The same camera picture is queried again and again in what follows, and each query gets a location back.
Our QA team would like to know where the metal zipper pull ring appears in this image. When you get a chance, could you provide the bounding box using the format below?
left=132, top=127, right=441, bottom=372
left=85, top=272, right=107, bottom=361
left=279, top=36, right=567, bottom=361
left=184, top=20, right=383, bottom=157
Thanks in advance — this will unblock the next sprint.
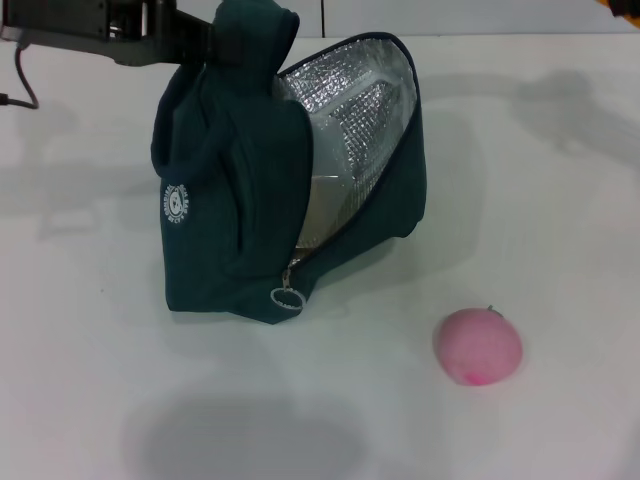
left=269, top=269, right=306, bottom=313

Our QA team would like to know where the dark teal insulated lunch bag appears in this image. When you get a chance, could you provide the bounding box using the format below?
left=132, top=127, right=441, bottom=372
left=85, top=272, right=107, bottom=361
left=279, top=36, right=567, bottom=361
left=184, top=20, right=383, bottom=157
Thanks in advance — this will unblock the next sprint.
left=149, top=0, right=429, bottom=327

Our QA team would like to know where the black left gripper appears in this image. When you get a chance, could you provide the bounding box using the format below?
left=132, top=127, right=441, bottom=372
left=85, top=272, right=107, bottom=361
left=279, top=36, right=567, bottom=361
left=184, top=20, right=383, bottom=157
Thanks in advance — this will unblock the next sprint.
left=1, top=0, right=250, bottom=69

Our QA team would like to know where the pink toy peach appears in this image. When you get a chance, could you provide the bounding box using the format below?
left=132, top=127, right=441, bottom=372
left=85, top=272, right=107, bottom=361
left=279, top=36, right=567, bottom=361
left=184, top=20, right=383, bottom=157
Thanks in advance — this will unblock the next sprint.
left=432, top=304, right=525, bottom=387

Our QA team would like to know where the grey left gripper cable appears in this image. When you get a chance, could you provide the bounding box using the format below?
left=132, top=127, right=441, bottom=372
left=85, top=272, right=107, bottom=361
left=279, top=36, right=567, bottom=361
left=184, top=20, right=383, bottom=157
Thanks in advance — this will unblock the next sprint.
left=0, top=38, right=41, bottom=112

